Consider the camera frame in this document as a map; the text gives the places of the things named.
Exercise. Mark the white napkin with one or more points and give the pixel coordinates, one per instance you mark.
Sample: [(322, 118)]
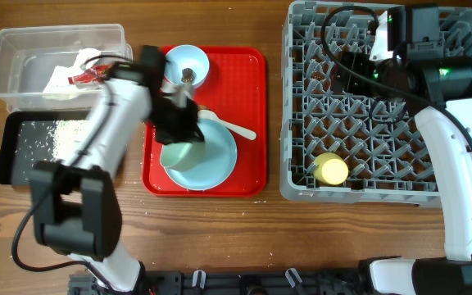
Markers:
[(64, 75)]

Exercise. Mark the mint green bowl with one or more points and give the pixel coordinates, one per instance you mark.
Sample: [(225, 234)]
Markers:
[(182, 156)]

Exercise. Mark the red snack wrapper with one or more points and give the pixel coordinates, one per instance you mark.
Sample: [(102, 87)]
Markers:
[(93, 74)]

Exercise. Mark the black tray bin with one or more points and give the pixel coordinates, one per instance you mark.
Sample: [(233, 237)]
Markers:
[(15, 170)]

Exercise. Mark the red serving tray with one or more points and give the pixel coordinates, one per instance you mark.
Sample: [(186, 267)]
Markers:
[(235, 89)]

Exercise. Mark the grey dishwasher rack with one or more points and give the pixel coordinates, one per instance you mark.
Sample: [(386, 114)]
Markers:
[(385, 154)]

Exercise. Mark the clear plastic bin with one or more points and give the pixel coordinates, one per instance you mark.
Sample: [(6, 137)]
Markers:
[(29, 57)]

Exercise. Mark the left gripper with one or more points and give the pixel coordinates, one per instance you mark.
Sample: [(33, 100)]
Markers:
[(186, 129)]

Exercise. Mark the white plastic spoon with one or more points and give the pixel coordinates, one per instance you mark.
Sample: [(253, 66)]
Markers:
[(244, 132)]

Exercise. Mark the yellow plastic cup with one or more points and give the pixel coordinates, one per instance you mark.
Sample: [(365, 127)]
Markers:
[(330, 169)]

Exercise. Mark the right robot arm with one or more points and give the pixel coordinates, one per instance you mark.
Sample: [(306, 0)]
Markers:
[(437, 91)]

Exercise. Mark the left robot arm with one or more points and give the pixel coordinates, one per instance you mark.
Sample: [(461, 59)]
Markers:
[(74, 205)]

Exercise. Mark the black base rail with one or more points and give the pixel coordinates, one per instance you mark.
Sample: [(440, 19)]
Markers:
[(323, 282)]

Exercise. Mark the light blue plate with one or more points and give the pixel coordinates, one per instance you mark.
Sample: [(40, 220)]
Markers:
[(217, 164)]

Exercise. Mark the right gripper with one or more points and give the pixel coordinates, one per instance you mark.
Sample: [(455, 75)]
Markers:
[(352, 85)]

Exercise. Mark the white rice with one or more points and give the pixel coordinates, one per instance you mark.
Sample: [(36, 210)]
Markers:
[(47, 140)]

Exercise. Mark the light blue bowl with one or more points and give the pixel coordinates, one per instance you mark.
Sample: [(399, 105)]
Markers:
[(187, 56)]

